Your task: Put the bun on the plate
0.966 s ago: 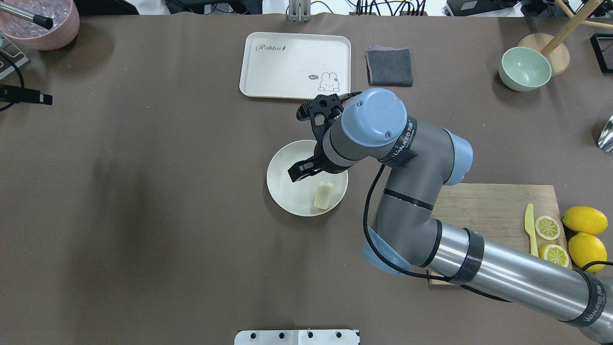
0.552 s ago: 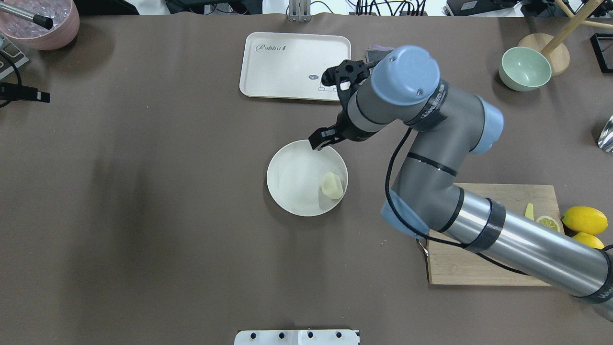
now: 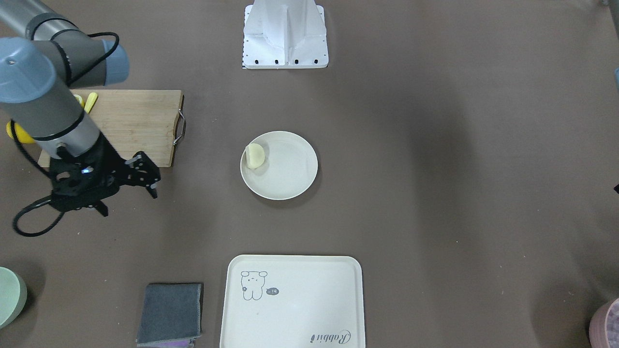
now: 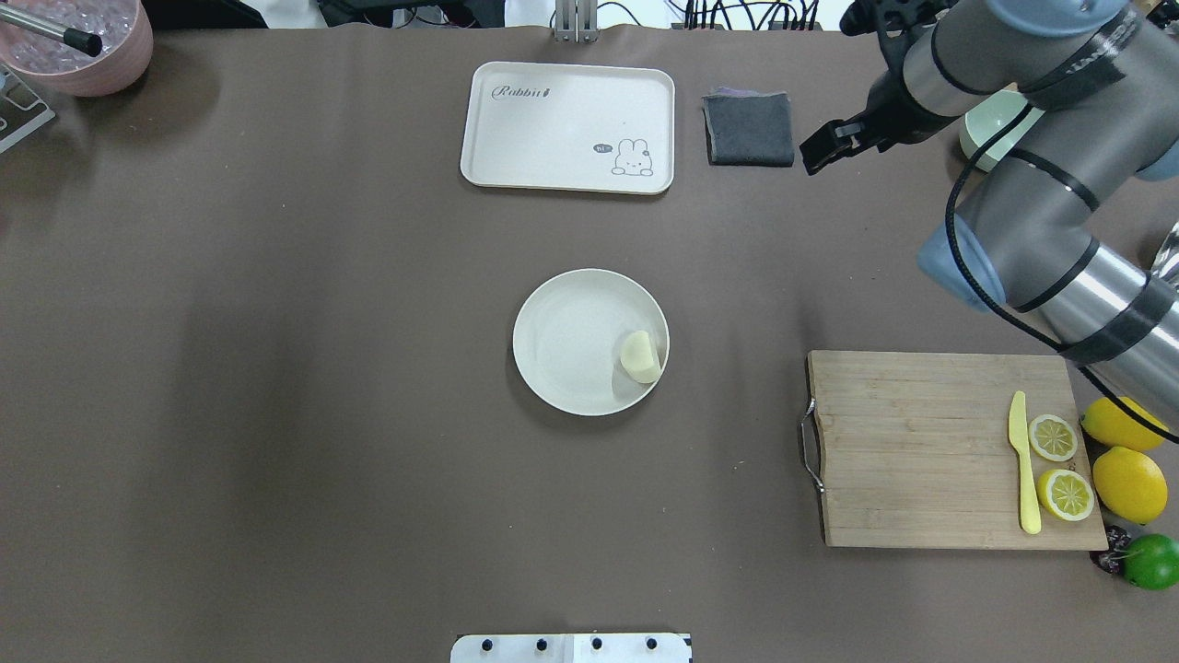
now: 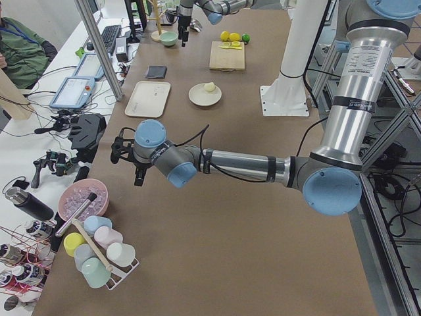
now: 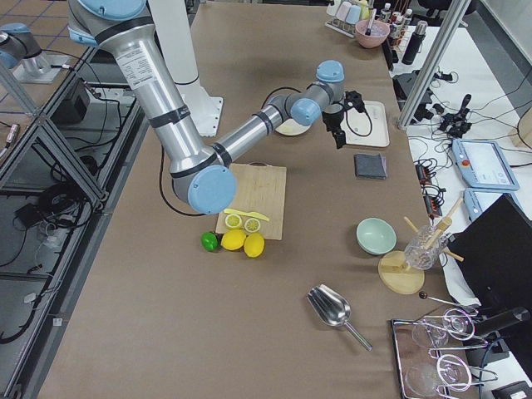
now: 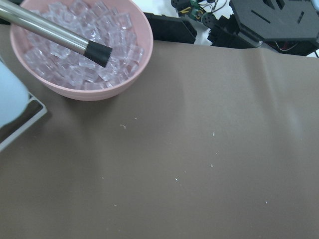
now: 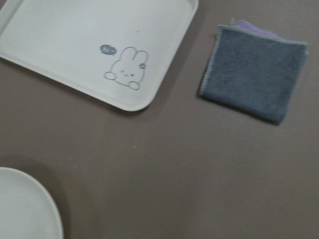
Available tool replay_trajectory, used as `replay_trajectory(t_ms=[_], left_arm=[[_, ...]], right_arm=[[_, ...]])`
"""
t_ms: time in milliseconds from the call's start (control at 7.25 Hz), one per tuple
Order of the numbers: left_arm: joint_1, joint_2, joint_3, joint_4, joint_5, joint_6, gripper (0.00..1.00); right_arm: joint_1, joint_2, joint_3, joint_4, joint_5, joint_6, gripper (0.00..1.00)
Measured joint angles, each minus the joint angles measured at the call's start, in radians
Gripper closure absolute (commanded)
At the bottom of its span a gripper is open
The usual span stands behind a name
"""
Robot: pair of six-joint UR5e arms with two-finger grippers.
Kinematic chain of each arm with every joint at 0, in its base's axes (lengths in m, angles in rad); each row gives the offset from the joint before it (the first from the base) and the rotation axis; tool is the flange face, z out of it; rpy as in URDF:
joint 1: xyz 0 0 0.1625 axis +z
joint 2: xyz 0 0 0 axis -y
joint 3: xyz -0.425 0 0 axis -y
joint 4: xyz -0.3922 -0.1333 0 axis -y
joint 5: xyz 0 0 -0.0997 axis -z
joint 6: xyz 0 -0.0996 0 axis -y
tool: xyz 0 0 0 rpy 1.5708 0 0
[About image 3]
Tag cream rabbit tray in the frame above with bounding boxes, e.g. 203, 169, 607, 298
220, 255, 366, 348

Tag pale steamed bun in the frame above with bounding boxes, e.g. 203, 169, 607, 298
245, 143, 266, 170

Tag pink ribbed bowl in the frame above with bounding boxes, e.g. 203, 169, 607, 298
589, 299, 619, 348

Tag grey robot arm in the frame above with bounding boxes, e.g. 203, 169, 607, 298
0, 0, 161, 216

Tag grey folded cloth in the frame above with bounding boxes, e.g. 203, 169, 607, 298
136, 283, 203, 348

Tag wooden cutting board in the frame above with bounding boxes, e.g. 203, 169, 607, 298
38, 89, 187, 168

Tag green bowl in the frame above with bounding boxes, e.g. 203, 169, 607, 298
0, 267, 28, 328

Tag clear plastic ice cubes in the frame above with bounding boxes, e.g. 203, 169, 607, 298
605, 302, 619, 348

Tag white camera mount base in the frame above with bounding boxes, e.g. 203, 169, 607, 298
242, 0, 329, 69

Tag cream round plate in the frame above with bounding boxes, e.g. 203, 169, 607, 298
239, 130, 319, 201

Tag yellow banana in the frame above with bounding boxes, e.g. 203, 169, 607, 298
6, 92, 99, 145

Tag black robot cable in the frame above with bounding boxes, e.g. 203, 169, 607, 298
10, 31, 120, 237

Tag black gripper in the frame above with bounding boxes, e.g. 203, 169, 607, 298
49, 134, 161, 217

